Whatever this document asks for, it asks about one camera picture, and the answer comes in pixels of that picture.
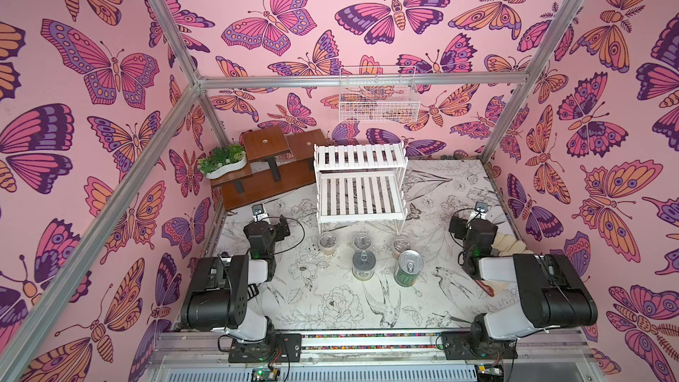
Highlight yellow seed jar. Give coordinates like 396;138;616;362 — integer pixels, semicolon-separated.
318;232;339;256

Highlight green watermelon can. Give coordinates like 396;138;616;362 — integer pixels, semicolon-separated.
394;250;424;288

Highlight red seed jar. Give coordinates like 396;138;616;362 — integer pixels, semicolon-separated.
391;235;411;259

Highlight dark seed jar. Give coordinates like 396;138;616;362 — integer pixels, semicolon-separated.
353;233;373;251

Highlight purple label tin can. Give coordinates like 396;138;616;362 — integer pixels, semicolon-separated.
352;249;376;281

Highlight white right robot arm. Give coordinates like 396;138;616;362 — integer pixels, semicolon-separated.
449;216;599;348

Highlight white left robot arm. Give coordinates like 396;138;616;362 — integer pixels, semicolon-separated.
179;217;290;345

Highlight white slatted wooden shelf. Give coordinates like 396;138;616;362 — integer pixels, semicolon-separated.
313;143;408;235

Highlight black white striped brush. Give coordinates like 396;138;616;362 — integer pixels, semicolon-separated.
247;284;260;301

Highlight brown wooden stepped stand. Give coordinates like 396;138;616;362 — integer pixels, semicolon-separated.
211;127;328;212

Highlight green plant in white pot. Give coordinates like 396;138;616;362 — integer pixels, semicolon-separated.
198;144;248;180

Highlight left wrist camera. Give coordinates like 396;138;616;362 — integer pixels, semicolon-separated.
251;203;269;221

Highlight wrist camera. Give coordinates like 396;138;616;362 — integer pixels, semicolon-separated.
251;203;269;221
470;202;490;219

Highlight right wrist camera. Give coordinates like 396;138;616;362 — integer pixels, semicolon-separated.
470;202;490;219

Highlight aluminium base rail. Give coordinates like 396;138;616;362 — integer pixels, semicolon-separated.
142;329;605;381

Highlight white wire basket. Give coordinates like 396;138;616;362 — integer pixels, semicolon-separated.
337;73;421;125

